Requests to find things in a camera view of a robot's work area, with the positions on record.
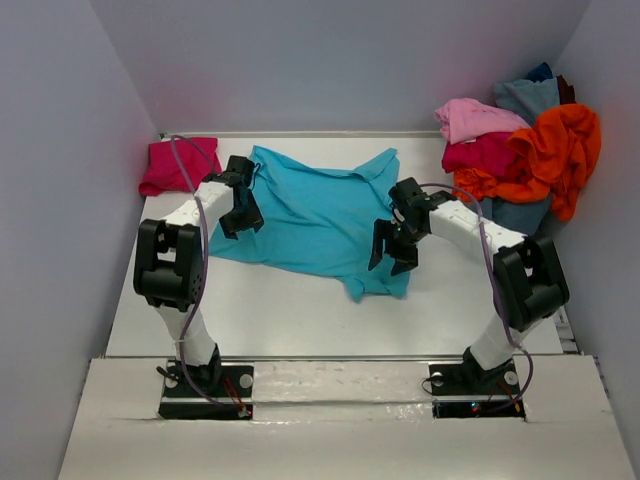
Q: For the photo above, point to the maroon t-shirt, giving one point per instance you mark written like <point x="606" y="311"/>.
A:
<point x="566" y="91"/>

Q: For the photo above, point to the magenta t-shirt in pile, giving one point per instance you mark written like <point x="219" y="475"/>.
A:
<point x="488" y="153"/>

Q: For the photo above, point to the pink t-shirt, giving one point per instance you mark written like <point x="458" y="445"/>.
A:
<point x="464" y="119"/>

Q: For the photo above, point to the orange t-shirt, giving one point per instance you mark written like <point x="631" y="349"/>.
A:
<point x="558" y="155"/>

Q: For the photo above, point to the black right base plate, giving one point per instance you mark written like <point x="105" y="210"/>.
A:
<point x="493" y="396"/>

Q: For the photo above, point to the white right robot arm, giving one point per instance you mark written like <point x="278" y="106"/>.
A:
<point x="526" y="277"/>

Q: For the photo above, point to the turquoise t-shirt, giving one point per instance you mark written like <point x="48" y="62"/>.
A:
<point x="319" y="222"/>

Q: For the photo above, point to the grey-blue t-shirt at back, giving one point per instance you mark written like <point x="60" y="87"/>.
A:
<point x="526" y="98"/>

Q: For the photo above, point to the folded magenta t-shirt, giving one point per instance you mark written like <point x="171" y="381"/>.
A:
<point x="163" y="173"/>

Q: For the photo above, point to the slate blue t-shirt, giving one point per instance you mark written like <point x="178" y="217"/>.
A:
<point x="524" y="218"/>

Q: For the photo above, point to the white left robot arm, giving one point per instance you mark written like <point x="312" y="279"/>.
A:
<point x="171" y="266"/>

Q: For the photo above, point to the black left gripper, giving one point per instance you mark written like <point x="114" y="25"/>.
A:
<point x="252" y="219"/>

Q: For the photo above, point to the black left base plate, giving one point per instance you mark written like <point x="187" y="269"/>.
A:
<point x="231" y="399"/>

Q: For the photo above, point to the dark blue t-shirt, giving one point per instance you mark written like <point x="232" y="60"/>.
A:
<point x="540" y="73"/>

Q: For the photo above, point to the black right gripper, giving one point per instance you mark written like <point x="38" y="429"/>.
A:
<point x="382" y="229"/>

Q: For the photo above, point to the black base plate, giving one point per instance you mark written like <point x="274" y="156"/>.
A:
<point x="493" y="396"/>
<point x="231" y="399"/>

